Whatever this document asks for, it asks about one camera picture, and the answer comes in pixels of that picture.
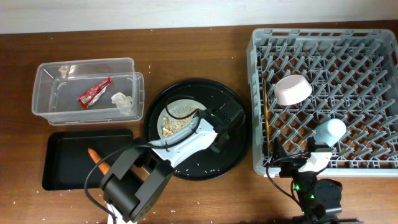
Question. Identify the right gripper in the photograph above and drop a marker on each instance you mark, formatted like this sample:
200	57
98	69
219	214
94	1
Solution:
292	165

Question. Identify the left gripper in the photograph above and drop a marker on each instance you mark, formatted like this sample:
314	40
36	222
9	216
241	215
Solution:
220	147

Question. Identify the blue plastic cup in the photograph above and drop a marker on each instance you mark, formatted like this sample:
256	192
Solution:
330	132

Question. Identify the wooden chopstick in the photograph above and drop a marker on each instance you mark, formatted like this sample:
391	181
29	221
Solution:
266	114

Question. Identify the pink white bowl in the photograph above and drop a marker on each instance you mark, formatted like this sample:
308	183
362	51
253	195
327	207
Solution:
292	89

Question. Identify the white tissue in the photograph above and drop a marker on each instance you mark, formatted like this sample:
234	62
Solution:
122	102

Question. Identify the orange carrot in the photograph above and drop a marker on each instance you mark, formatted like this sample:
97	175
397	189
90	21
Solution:
98	160

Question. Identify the red snack wrapper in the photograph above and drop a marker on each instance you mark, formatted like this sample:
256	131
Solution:
92	95

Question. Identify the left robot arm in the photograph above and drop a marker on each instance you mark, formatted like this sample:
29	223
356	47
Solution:
208	147

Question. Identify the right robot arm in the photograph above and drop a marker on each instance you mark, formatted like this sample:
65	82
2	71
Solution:
318	199

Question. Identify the grey dishwasher rack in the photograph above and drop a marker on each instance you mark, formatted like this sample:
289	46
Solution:
353	73

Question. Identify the round black serving tray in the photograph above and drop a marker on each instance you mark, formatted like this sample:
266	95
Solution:
202	90

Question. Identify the clear plastic bin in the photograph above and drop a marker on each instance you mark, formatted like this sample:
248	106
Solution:
58	85

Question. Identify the black rectangular tray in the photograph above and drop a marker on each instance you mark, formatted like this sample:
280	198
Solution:
67	161

